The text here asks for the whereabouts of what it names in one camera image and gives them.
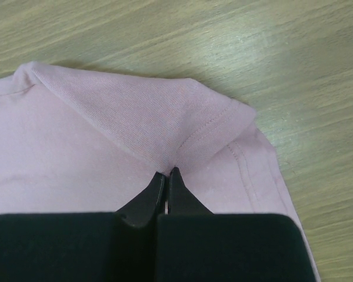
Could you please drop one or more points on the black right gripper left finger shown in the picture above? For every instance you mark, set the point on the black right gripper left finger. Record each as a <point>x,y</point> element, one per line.
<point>101,246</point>

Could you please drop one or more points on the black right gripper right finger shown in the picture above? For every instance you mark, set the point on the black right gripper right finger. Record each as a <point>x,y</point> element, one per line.
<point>194,244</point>

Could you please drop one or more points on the dusty pink t-shirt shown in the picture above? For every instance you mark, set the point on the dusty pink t-shirt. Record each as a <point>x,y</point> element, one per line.
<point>76,141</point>

